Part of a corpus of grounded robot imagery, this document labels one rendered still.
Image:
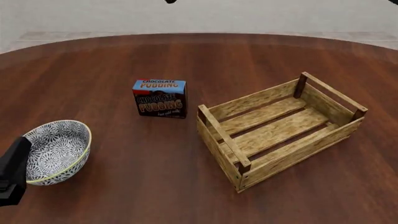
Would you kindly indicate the wooden slat tray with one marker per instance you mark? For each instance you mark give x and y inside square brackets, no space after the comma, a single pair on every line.
[280,130]

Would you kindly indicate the small black object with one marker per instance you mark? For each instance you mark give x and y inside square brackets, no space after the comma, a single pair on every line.
[170,1]

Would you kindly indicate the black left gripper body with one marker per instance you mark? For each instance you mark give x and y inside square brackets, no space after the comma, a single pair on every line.
[11,194]

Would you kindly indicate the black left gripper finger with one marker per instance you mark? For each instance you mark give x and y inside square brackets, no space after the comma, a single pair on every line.
[15,161]

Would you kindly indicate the chocolate pudding box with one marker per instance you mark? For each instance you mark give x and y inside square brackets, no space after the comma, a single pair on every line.
[160,100]

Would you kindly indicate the patterned black and white bowl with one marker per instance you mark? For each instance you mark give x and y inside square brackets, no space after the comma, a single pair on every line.
[59,149]

